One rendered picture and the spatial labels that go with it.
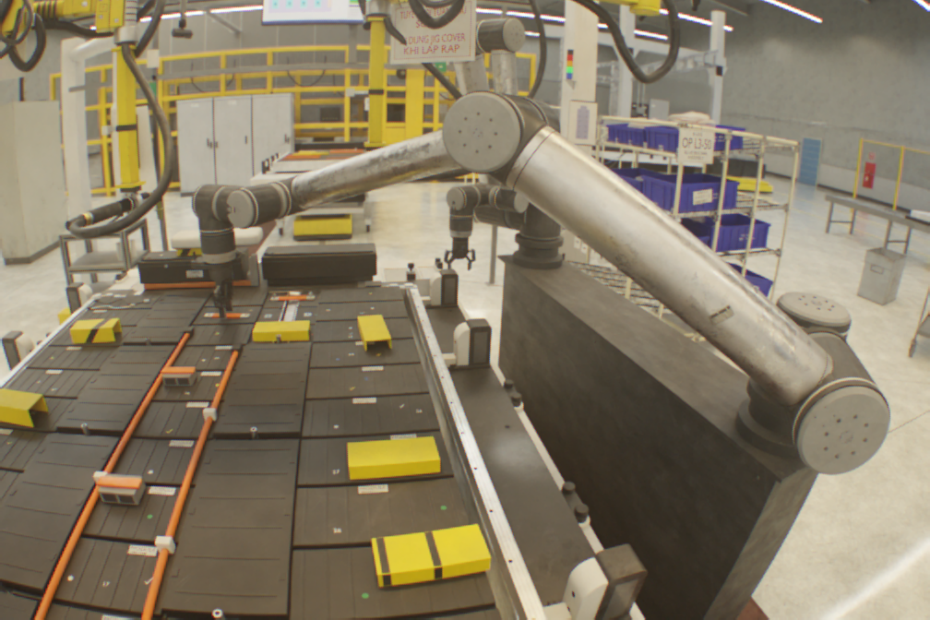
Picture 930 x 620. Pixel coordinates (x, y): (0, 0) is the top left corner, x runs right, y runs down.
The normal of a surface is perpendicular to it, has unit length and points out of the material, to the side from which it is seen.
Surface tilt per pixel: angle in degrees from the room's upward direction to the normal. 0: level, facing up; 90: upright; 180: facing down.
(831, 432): 90
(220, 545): 0
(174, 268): 90
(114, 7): 90
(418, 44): 90
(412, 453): 0
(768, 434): 23
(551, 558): 0
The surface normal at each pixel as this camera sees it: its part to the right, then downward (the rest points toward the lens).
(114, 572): 0.04, -0.95
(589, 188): -0.15, -0.03
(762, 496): -0.95, 0.07
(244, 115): 0.22, 0.31
